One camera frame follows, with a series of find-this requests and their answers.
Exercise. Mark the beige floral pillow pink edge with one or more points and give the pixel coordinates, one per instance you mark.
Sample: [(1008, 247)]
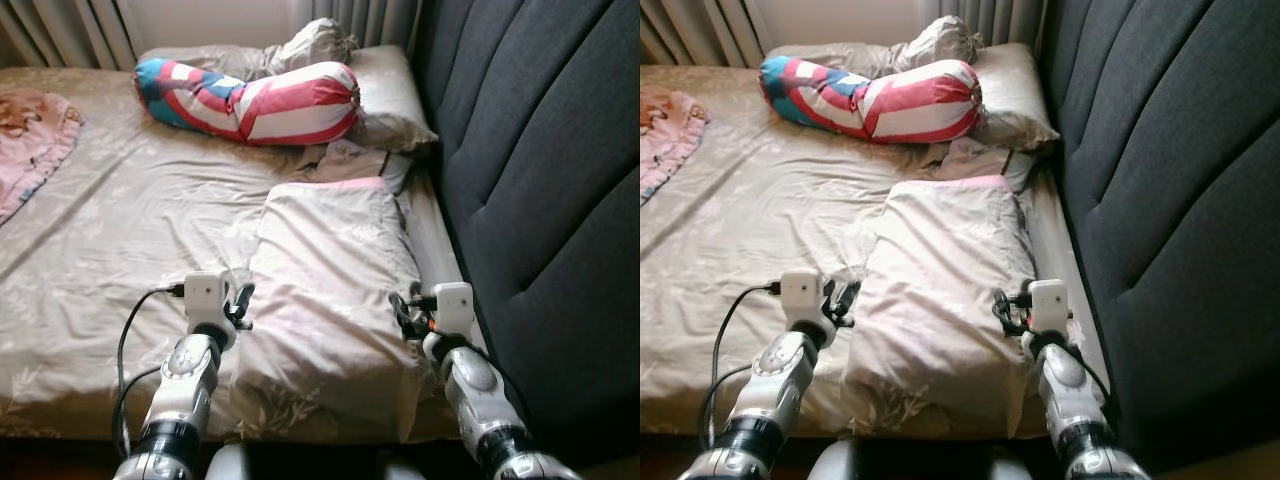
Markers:
[(330, 300), (940, 300)]

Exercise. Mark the pink cartoon print blanket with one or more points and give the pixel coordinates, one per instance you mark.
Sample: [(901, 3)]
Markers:
[(665, 130), (30, 140)]

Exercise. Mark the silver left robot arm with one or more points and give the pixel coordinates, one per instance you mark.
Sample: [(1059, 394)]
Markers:
[(770, 380), (185, 385)]

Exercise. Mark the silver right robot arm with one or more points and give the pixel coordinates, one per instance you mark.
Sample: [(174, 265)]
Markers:
[(480, 390), (1065, 390)]

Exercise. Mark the beige floral bed sheet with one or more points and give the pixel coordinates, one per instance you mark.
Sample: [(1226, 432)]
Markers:
[(750, 250), (130, 250)]

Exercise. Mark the small beige floral pillow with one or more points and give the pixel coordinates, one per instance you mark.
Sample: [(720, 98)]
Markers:
[(350, 160), (975, 158)]

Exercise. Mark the dark grey upholstered headboard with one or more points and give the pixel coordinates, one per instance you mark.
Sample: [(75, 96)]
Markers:
[(550, 200), (1180, 200)]

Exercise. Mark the red white blue striped bolster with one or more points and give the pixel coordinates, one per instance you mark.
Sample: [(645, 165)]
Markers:
[(900, 105), (290, 108)]

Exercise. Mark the plain beige pillow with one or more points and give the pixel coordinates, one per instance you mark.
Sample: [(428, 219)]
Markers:
[(1015, 100), (390, 100)]

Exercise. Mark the crumpled beige pillow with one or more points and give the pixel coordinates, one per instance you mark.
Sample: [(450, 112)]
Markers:
[(315, 45), (940, 45)]

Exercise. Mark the grey pleated curtain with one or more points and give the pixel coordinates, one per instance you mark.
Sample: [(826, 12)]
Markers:
[(370, 20), (700, 28), (70, 30), (990, 18)]

